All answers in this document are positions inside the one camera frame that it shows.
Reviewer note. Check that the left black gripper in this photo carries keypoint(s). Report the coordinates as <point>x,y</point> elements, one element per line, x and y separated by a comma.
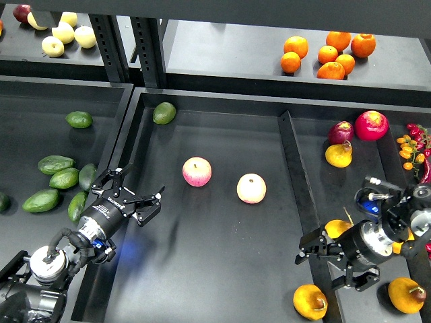
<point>104,217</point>

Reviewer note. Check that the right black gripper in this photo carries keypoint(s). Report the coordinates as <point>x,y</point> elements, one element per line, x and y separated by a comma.
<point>362,245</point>

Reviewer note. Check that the dark green avocado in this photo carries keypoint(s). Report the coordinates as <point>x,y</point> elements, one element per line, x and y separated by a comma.
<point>76,206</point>

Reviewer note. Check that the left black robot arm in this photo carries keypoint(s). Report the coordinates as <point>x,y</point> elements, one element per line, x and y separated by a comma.
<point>34,287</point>

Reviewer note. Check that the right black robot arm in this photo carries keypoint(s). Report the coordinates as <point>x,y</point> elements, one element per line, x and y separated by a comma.
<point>395,215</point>

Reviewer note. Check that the yellow pear by divider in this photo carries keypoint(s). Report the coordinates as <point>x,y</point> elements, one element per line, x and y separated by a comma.
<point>335,227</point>

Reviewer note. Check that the yellow pear with brown tip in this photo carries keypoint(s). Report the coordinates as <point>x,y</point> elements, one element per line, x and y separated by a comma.
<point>397,245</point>

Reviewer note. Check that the green avocado middle of cluster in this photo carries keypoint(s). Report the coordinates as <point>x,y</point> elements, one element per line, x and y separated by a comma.
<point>64,179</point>

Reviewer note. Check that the green avocado at tray corner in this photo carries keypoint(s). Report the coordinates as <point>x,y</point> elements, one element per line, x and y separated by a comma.
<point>164,113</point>

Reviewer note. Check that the green avocado lower cluster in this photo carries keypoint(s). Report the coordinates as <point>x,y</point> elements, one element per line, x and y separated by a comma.
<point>42,201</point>

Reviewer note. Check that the green avocado upper left tray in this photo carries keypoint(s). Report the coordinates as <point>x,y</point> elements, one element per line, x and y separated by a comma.
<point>79,119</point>

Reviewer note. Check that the dark avocado at left edge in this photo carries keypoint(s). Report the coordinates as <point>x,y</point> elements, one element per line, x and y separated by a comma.
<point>4,202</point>

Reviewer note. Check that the pale yellow pear right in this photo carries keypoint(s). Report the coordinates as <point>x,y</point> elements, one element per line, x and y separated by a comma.
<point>85,37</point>

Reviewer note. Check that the pale yellow pear front left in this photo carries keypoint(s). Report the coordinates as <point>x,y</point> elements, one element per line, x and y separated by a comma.
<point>52,47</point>

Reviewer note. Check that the pale yellow pear centre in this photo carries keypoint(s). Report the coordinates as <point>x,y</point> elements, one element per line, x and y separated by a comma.
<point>64,32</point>

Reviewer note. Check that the pale yellow pear back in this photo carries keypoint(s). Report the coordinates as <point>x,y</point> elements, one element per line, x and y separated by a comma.
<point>69,18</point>

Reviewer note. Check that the pale yellow pear behind tag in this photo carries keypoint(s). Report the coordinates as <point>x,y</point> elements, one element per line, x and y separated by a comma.
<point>34,24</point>

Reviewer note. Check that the black tray divider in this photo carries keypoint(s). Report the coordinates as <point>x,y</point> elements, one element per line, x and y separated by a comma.
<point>307,211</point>

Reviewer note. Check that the pink red apple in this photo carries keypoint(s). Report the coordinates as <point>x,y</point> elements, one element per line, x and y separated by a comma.
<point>197,171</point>

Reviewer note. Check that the black left tray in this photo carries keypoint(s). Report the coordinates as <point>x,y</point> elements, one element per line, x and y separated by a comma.
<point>33,126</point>

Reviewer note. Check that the yellow pink apple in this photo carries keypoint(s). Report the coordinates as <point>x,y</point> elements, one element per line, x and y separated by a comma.
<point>251,188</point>

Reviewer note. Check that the red chili pepper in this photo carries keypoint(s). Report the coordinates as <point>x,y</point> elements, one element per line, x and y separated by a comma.
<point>426,176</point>

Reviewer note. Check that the cherry tomato vine bunch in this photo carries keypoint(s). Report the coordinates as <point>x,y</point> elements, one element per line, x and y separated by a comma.
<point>414,148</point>

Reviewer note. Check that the large red apple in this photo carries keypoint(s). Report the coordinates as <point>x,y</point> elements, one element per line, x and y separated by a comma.
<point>371,126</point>

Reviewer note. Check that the orange front of group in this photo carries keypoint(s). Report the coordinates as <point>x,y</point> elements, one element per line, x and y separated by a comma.
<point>331,70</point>

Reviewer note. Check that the small orange right centre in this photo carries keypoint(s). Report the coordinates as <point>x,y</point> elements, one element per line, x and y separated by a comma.
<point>347,61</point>

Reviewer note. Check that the small orange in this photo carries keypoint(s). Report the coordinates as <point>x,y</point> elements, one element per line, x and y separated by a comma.
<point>347,61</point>
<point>327,54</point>

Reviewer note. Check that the orange lower left of group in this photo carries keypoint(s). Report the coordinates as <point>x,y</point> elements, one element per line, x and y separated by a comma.
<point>290,62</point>

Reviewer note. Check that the dark red apple on shelf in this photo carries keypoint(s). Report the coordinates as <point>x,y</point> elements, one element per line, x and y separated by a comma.
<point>21,12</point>

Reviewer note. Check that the orange top right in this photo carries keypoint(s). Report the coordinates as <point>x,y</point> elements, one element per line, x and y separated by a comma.
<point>363,45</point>

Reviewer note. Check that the dark avocado at tray wall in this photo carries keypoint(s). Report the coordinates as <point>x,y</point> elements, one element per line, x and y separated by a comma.
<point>86,176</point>

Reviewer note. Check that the black shelf upright post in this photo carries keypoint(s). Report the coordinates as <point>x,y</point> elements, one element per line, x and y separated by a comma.
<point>149,46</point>

